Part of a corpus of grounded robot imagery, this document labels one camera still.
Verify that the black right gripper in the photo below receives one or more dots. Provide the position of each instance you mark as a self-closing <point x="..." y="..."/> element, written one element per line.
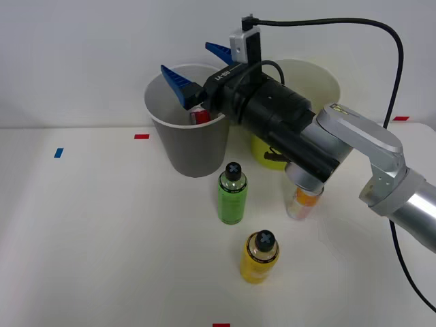
<point x="228" y="92"/>

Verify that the yellow-green plastic waste bin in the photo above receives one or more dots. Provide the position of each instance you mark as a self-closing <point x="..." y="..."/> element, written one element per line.
<point x="316" y="81"/>

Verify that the silver and black right arm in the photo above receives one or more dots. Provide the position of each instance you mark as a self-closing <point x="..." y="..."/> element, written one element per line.
<point x="357" y="136"/>

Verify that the yellow plastic bottle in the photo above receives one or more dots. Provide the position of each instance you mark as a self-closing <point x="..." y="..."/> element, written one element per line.
<point x="257" y="269"/>

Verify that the grey plastic waste bin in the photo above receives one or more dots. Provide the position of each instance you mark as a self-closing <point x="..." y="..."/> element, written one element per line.
<point x="190" y="150"/>

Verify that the red drink can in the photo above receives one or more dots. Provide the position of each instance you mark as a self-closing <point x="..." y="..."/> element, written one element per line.
<point x="201" y="116"/>

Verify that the pink and white drink can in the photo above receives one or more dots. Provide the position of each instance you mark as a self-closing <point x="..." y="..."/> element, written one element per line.
<point x="301" y="207"/>

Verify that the green plastic bottle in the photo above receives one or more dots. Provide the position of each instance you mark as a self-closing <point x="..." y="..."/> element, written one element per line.
<point x="232" y="204"/>

